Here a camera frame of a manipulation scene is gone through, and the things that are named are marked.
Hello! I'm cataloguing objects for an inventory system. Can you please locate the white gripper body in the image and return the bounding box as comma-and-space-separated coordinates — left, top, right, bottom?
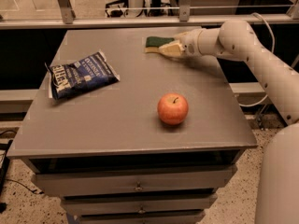
179, 29, 202, 57

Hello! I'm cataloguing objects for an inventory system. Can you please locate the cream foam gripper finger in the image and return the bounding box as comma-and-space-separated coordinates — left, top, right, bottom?
173, 32, 189, 39
159, 40, 184, 58

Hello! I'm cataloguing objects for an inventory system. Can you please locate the green and yellow sponge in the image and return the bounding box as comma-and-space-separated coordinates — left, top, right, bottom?
145, 36, 174, 54

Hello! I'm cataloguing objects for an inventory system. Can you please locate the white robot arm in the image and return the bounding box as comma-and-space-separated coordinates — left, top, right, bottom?
159, 19, 299, 224

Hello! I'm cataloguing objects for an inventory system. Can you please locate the red apple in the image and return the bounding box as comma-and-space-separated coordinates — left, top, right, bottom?
157, 92, 189, 125

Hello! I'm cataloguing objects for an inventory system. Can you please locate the blue chip bag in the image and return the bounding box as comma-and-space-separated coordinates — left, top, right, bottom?
48, 50, 120, 100

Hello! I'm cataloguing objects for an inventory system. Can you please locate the grey metal railing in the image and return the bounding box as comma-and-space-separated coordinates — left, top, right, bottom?
0, 0, 299, 30

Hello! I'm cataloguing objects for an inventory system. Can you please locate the grey drawer cabinet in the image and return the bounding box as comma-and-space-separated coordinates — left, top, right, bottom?
7, 26, 259, 224

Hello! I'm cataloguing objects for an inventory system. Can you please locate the top grey drawer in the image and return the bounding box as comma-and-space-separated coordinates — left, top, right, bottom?
32, 164, 237, 197

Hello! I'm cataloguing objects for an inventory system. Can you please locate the grey drawer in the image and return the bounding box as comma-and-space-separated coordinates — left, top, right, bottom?
32, 164, 237, 197
62, 192, 217, 216
78, 210, 205, 224

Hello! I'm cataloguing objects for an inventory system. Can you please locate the middle grey drawer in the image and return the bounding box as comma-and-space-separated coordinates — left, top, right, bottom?
62, 192, 217, 216

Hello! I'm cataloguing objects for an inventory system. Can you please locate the bottom grey drawer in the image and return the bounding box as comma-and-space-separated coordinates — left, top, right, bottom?
78, 210, 205, 224

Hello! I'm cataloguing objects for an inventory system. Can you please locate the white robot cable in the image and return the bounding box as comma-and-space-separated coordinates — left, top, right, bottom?
237, 12, 276, 108

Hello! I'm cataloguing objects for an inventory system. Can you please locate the black floor cable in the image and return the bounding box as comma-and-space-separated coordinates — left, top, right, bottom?
0, 128, 45, 196

